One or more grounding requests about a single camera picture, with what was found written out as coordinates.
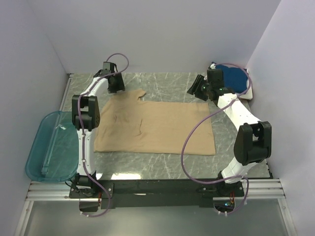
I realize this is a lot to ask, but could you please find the beige t-shirt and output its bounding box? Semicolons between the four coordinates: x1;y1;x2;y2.
94;89;216;155

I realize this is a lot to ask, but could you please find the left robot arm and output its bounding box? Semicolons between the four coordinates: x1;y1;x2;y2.
71;60;125;189

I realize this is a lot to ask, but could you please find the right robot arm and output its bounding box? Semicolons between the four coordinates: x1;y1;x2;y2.
187;68;272;196

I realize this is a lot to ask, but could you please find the folded blue t-shirt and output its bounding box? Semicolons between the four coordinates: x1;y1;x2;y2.
211;62;249;93

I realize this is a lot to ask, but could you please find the folded white t-shirt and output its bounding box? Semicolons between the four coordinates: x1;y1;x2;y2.
209;62;253;100

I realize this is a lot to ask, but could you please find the teal plastic bin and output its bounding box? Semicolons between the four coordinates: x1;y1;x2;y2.
25;111;79;183

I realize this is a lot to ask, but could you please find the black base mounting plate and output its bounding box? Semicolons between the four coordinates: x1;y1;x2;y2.
69;177;245;212

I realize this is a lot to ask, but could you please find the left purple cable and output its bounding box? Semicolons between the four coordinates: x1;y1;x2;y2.
77;53;130;218

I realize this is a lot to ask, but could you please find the purple cable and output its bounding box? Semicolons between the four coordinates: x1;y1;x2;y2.
181;63;252;216
77;53;130;218

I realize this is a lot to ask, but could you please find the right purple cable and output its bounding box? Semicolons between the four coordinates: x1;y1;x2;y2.
181;63;252;216

